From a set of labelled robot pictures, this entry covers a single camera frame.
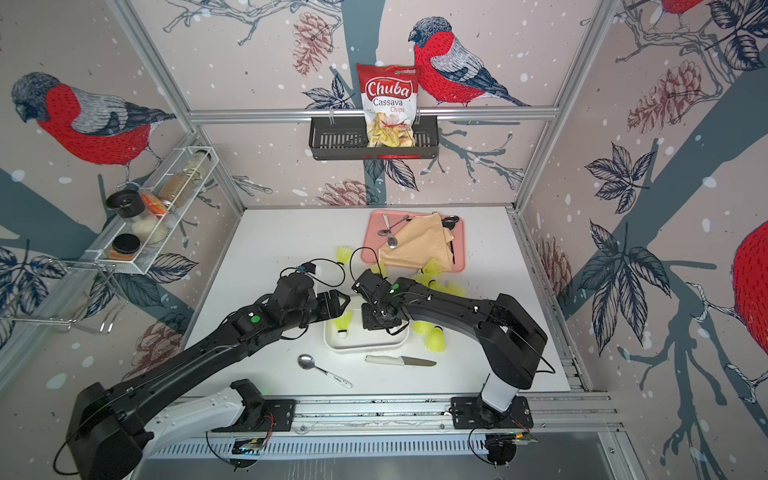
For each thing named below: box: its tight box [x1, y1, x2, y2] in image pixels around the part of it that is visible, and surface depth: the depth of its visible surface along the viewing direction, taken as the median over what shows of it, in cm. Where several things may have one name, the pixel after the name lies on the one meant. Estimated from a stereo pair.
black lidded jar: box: [105, 190, 145, 218], surface depth 66 cm
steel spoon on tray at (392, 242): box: [382, 213, 399, 249], surface depth 112 cm
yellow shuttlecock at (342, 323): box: [334, 310, 353, 339], surface depth 88 cm
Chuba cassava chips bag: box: [357, 63, 420, 148], surface depth 85 cm
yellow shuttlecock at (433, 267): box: [423, 258, 443, 277], surface depth 101 cm
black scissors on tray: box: [441, 215, 460, 230], surface depth 116 cm
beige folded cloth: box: [379, 212, 454, 271], surface depth 109 cm
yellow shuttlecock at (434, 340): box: [424, 327, 446, 353], surface depth 87 cm
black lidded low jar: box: [109, 233, 140, 261], surface depth 62 cm
